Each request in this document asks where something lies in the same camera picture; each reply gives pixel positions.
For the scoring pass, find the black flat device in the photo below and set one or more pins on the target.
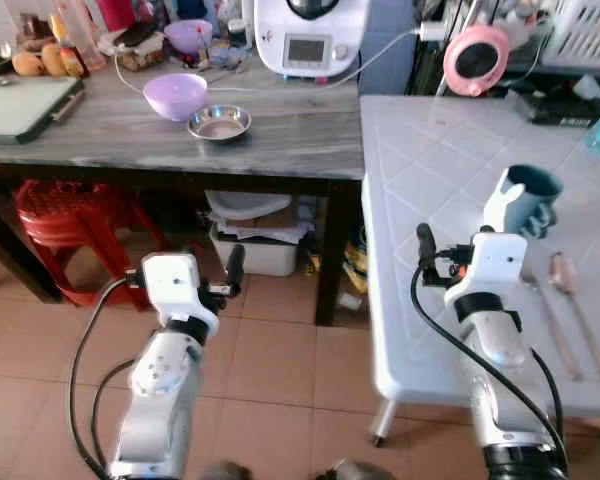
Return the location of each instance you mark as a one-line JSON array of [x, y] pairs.
[[555, 105]]

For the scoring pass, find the red plastic stool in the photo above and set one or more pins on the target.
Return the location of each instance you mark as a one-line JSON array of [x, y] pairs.
[[65, 215]]

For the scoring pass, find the large purple bowl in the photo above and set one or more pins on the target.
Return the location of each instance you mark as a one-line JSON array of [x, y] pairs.
[[175, 97]]

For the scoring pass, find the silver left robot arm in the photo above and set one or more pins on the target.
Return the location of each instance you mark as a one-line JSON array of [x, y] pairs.
[[160, 400]]

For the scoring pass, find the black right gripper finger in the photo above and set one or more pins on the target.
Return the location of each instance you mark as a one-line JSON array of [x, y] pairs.
[[427, 244]]

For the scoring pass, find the white plastic table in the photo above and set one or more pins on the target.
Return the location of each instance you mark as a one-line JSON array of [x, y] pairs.
[[430, 180]]

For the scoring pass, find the white cutting board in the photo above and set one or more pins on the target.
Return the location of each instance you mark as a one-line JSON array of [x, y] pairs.
[[20, 108]]

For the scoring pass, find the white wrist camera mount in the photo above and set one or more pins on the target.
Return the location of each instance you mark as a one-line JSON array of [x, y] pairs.
[[492, 262], [172, 280]]

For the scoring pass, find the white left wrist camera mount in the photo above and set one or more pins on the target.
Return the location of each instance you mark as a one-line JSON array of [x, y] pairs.
[[172, 280]]

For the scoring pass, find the white storage box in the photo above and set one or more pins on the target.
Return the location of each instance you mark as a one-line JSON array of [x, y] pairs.
[[255, 250]]

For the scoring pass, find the stainless steel bowl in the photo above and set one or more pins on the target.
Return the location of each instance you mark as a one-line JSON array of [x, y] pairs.
[[219, 124]]

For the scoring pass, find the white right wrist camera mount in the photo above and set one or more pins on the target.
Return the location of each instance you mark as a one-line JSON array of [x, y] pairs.
[[492, 262]]

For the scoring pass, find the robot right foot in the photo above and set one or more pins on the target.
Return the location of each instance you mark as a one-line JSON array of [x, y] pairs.
[[355, 470]]

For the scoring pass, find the small purple bowl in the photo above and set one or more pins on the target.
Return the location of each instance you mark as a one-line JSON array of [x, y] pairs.
[[188, 36]]

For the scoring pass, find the white kitchen appliance with display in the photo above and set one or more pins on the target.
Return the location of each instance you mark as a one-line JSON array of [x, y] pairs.
[[310, 45]]

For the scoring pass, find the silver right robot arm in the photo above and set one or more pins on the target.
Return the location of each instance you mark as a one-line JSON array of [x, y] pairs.
[[500, 350]]

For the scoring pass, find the pink round appliance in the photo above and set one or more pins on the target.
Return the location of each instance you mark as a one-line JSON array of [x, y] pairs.
[[476, 60]]

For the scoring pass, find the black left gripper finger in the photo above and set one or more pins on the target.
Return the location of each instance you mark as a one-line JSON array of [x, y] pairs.
[[236, 264]]

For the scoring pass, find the brown food container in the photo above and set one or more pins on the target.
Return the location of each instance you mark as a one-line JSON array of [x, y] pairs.
[[140, 52]]

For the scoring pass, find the metal fork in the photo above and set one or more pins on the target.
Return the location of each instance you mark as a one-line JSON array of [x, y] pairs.
[[552, 325]]

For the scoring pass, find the white plastic basket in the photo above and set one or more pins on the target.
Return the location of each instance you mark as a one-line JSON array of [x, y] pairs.
[[580, 35]]

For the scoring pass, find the dark wooden table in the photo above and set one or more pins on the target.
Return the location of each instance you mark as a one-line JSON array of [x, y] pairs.
[[120, 140]]

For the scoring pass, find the clear plastic bottle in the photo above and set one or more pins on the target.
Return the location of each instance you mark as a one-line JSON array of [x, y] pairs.
[[85, 35]]

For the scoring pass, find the orange fruit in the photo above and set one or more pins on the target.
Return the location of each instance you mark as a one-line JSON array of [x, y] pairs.
[[27, 65], [55, 60]]

